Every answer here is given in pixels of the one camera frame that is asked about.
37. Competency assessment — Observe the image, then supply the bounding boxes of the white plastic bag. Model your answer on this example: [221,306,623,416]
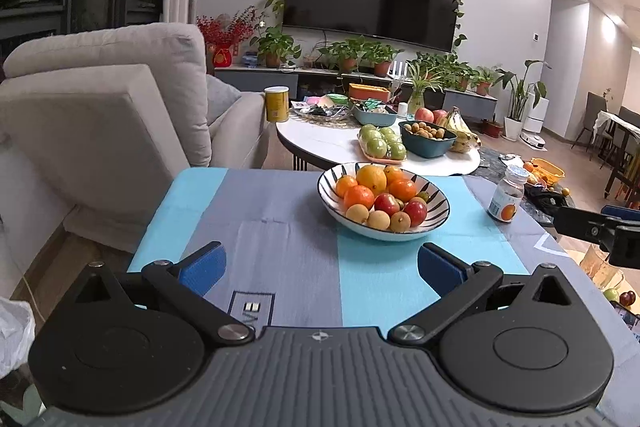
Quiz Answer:
[0,299,36,380]

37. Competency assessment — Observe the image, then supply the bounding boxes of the dining table with white cloth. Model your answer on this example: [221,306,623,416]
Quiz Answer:
[595,111,640,142]

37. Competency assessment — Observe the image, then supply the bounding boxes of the white round coffee table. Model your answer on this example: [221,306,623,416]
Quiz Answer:
[276,114,482,178]

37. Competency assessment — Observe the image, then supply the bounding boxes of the potted green plant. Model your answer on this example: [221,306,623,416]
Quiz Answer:
[447,62,476,92]
[472,67,498,96]
[365,43,403,78]
[250,26,303,68]
[415,52,458,82]
[317,38,368,74]

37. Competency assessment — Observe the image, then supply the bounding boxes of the pack of green apples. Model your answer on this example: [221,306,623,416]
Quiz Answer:
[357,123,408,162]

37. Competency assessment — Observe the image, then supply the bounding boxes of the small red apple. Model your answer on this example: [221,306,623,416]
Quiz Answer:
[404,201,428,228]
[374,193,401,217]

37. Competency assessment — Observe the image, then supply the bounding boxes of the yellow can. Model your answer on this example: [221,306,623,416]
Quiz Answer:
[264,85,291,124]

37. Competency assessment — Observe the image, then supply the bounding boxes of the teal rectangular snack bowl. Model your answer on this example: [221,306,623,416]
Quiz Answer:
[350,99,399,128]

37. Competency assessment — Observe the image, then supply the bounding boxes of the orange fruit tray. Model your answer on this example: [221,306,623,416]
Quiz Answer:
[357,147,408,165]

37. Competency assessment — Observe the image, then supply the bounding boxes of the glass vase with green plant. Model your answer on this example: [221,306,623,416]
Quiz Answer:
[400,64,443,110]

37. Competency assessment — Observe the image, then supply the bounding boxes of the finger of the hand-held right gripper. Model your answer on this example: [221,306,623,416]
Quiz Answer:
[601,205,640,221]
[552,205,622,253]

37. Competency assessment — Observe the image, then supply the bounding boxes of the red berry branches in vase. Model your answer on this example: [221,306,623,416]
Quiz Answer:
[196,6,263,68]

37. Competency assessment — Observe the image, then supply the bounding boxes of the grey dining chair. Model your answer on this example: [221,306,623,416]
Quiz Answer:
[572,92,608,152]

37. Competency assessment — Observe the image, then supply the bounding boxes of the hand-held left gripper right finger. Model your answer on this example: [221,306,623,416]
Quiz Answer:
[387,243,573,348]

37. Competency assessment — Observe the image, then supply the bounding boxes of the large yellow orange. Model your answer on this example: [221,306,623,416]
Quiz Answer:
[356,163,388,195]

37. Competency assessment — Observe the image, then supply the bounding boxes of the pile of small brown fruits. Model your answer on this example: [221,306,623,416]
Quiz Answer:
[404,121,448,140]

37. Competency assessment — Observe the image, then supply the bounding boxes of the beige sofa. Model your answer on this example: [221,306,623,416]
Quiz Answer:
[0,23,271,240]

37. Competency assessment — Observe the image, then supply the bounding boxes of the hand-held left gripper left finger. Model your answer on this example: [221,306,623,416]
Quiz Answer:
[75,241,256,347]

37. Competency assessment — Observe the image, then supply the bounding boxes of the blue grey printed table cloth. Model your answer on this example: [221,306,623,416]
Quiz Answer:
[127,167,640,427]

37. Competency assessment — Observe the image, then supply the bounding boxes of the bunch of bananas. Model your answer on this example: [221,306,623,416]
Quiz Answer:
[437,107,482,154]

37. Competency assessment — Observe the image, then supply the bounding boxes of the glass mug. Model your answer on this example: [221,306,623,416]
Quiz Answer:
[580,244,626,290]

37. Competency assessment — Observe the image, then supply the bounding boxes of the black bag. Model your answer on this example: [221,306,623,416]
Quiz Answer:
[522,187,563,215]

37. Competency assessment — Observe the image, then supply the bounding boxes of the black striped white bowl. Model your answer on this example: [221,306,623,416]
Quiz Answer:
[316,162,451,242]

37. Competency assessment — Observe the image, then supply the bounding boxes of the dark marble round table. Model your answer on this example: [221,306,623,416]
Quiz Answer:
[462,147,591,253]

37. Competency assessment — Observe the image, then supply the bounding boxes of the orange lidded box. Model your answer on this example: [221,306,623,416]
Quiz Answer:
[348,83,392,102]

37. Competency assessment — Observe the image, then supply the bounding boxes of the orange mesh basket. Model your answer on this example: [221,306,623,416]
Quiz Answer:
[530,158,566,188]

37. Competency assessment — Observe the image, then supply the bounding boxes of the tall plant in white pot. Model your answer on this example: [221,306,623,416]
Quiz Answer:
[492,59,553,142]

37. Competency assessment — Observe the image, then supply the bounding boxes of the grey cushion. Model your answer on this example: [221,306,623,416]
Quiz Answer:
[205,74,243,125]

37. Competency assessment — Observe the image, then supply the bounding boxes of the smartphone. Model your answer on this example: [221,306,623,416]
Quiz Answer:
[617,304,640,333]

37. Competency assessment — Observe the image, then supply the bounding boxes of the grey television cabinet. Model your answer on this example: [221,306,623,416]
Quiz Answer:
[215,66,499,120]

